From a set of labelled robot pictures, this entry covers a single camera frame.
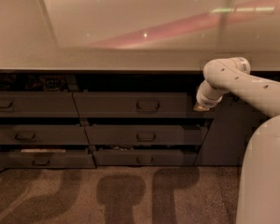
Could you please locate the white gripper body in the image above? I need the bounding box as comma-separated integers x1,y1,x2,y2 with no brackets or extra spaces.
195,80,224,108

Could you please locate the grey drawer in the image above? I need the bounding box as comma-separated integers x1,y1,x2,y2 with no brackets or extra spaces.
0,149,96,169
0,125,88,146
86,125,207,146
72,91,216,119
0,91,78,118
93,149,197,166

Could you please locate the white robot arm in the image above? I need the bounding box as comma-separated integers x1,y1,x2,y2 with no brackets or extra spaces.
194,57,280,224

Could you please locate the dark object in left drawer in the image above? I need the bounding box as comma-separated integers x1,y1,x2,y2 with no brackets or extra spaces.
42,78,64,91

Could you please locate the white strip in bottom drawer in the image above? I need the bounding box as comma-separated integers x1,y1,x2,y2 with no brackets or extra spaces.
21,148,66,153

